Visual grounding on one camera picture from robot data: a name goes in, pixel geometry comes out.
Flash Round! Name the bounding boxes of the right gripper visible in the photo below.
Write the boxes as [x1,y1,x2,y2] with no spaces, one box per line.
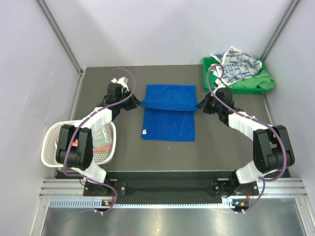
[196,92,222,115]

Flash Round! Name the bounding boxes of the colourful rabbit print towel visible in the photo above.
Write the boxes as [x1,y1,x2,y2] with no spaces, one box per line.
[92,123,113,149]

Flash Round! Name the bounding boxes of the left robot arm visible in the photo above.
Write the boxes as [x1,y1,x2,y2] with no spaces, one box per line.
[56,78,141,196]

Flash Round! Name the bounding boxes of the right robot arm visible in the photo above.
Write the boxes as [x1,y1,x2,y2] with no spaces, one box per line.
[196,88,295,195]

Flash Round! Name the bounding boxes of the folded towels in basket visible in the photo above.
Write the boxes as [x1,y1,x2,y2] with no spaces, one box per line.
[93,144,112,153]

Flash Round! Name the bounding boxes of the green plastic tray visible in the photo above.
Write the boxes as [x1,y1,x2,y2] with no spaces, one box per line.
[203,57,268,95]

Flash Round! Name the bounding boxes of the white blue patterned towel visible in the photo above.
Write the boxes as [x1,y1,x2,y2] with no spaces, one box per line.
[209,47,262,87]

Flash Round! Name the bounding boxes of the green towel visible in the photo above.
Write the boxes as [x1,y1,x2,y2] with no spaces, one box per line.
[230,70,276,90]

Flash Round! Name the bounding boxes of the white perforated plastic basket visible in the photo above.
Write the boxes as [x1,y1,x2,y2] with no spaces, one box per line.
[41,120,117,168]

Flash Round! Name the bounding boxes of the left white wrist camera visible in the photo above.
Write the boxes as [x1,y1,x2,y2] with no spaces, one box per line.
[111,76,129,91]

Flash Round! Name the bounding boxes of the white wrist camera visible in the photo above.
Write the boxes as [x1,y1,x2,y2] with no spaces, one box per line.
[214,79,226,90]
[111,76,129,91]

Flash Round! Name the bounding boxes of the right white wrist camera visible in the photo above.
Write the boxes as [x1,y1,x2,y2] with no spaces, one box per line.
[214,79,226,90]

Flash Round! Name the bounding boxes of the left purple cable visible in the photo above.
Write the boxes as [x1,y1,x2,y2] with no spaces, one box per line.
[63,67,137,214]

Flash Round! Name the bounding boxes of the purple cable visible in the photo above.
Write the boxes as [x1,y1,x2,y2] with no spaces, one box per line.
[206,64,288,214]
[63,67,137,214]

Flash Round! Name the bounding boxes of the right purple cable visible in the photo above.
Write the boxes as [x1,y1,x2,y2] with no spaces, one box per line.
[206,64,288,214]

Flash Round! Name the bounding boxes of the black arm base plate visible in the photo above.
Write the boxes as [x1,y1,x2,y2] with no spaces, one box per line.
[83,178,259,199]

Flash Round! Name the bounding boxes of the grey slotted cable duct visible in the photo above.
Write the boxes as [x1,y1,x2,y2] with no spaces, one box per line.
[49,198,245,209]

